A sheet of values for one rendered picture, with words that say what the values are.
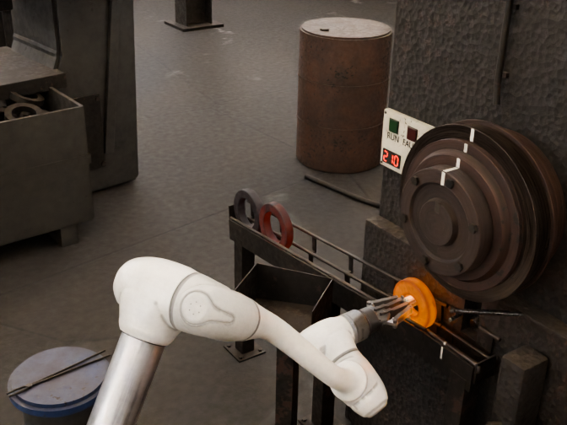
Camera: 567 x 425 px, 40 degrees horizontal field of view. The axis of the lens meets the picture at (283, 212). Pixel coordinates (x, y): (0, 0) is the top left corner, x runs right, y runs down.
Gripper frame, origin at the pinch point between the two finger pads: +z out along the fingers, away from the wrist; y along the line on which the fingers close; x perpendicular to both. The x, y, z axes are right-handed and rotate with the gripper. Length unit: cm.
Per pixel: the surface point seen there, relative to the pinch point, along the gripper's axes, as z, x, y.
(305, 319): -19.5, -14.8, -27.8
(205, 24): 271, -84, -617
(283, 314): -23.4, -15.3, -34.9
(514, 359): -2.3, 3.6, 38.7
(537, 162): 7, 53, 31
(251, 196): 0, -2, -90
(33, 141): -42, -12, -220
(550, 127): 15, 59, 27
